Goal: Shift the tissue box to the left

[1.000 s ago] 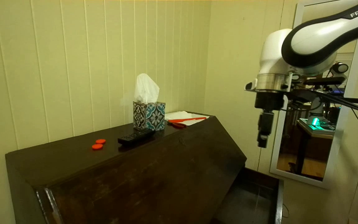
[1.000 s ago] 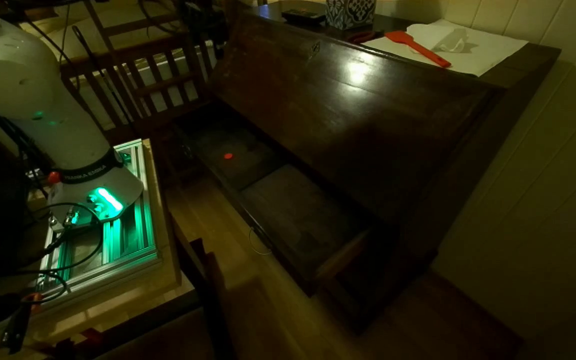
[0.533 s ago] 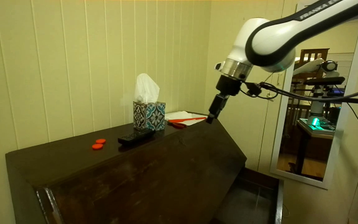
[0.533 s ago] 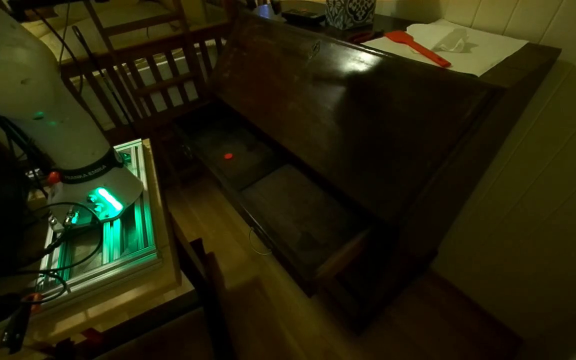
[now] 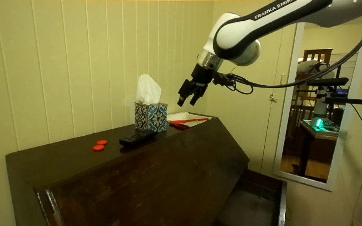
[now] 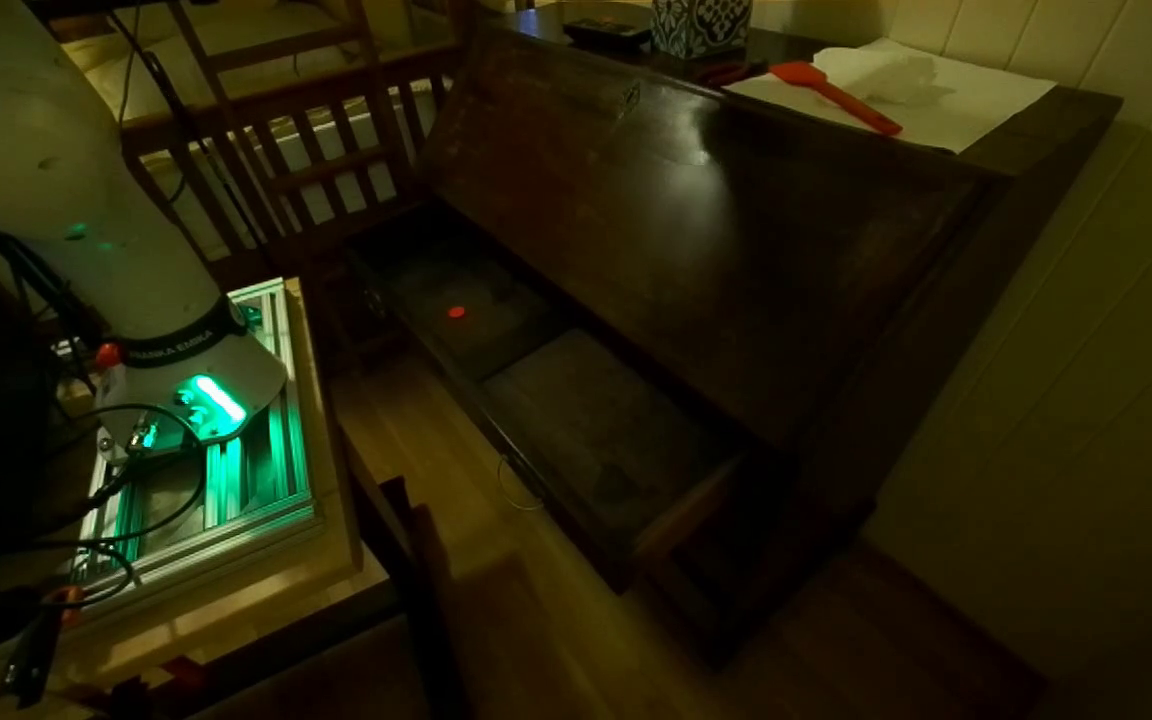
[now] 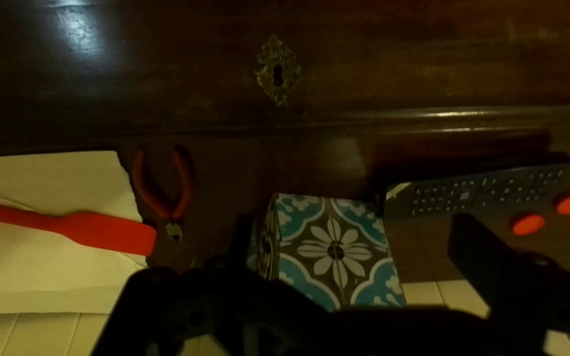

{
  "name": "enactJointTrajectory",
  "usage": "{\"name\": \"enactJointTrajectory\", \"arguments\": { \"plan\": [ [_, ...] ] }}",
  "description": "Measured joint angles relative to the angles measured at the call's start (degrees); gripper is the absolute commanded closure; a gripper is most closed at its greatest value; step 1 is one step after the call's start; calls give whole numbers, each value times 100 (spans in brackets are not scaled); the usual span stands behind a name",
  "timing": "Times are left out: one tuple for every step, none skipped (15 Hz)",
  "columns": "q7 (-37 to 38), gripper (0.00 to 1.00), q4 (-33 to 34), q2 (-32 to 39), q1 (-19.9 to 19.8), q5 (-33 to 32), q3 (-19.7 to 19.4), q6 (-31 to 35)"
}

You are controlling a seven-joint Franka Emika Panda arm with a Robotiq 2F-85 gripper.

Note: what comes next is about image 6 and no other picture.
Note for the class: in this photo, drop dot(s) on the white cloth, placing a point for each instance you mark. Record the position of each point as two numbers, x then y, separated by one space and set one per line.
981 100

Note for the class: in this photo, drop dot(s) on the dark wooden drawer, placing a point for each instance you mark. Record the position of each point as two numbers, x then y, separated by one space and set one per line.
586 420

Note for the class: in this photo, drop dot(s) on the dark wooden secretary desk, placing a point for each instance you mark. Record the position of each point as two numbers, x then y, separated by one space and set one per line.
736 250

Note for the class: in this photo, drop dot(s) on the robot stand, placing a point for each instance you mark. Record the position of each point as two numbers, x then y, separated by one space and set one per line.
271 490

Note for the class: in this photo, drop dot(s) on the black remote control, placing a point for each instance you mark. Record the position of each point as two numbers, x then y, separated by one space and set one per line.
606 31

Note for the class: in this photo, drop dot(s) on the black clamp with orange grips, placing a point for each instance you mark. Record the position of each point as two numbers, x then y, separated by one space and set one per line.
36 650

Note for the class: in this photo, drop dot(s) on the wooden chair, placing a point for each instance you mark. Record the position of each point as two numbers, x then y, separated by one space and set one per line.
336 92

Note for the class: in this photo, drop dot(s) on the crumpled white tissue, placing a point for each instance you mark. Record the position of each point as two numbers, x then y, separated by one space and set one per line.
886 75

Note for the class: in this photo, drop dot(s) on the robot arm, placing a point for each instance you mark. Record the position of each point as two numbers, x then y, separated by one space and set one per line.
56 150

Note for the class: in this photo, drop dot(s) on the blue white patterned tissue box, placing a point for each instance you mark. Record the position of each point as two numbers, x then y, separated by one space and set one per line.
701 25

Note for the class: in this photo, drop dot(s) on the red silicone spatula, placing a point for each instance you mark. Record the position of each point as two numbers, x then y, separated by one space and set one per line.
802 75

